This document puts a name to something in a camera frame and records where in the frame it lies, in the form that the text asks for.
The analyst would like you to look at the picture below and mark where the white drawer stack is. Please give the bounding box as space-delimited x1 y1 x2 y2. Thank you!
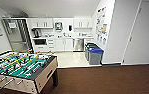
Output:
83 37 95 44
47 37 56 53

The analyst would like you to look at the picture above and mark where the wide white drawer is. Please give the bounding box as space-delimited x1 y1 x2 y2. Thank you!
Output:
33 45 48 53

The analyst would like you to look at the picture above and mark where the white double-door base cabinet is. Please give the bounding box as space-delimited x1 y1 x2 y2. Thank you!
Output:
55 37 74 52

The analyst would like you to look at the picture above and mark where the green foosball table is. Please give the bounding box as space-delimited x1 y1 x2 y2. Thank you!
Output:
0 50 59 94

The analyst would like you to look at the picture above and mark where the large colourful wall poster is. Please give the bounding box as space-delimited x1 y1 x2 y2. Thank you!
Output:
95 6 108 34

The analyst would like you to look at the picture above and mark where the stainless steel dishwasher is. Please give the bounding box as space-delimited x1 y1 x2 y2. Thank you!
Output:
72 37 85 52

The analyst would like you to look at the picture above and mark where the grey bin blue lid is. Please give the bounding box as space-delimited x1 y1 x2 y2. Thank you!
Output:
88 47 105 66

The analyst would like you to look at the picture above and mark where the white door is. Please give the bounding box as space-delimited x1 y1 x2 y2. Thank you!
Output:
123 0 149 65

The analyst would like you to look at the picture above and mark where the blue framed cork board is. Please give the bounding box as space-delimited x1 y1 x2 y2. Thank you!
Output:
101 23 108 34

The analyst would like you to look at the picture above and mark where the black coffee maker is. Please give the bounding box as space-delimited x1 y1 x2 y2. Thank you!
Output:
32 28 41 39

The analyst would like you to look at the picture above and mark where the black built-in microwave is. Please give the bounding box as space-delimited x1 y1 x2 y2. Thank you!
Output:
33 38 48 46

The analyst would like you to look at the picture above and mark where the stainless steel refrigerator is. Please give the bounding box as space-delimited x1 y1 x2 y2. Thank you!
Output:
2 18 34 54

